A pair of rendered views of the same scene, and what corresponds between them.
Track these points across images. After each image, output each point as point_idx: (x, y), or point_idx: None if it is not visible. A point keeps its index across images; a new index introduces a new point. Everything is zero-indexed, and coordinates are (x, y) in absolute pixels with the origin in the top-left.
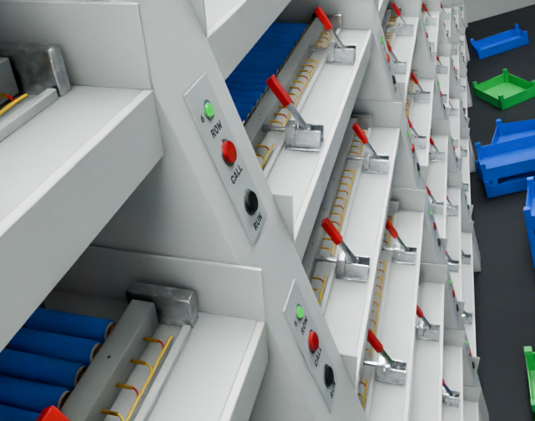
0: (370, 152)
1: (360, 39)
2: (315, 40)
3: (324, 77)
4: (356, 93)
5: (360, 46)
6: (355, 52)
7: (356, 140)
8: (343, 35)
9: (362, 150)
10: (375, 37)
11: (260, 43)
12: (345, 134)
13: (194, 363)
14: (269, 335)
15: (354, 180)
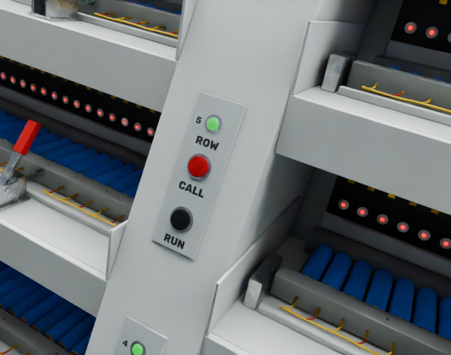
0: (55, 215)
1: (130, 43)
2: (130, 15)
3: (21, 5)
4: (12, 52)
5: (97, 34)
6: (45, 4)
7: (86, 202)
8: (167, 46)
9: (59, 203)
10: (176, 82)
11: (145, 3)
12: (97, 184)
13: None
14: None
15: None
